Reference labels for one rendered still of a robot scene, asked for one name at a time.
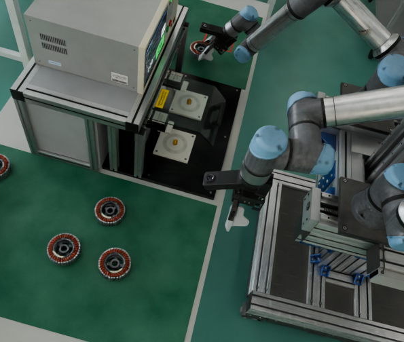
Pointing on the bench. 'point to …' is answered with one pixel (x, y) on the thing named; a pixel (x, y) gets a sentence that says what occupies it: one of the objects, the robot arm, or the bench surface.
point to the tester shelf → (94, 89)
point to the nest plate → (182, 155)
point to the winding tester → (98, 37)
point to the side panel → (59, 135)
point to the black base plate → (203, 159)
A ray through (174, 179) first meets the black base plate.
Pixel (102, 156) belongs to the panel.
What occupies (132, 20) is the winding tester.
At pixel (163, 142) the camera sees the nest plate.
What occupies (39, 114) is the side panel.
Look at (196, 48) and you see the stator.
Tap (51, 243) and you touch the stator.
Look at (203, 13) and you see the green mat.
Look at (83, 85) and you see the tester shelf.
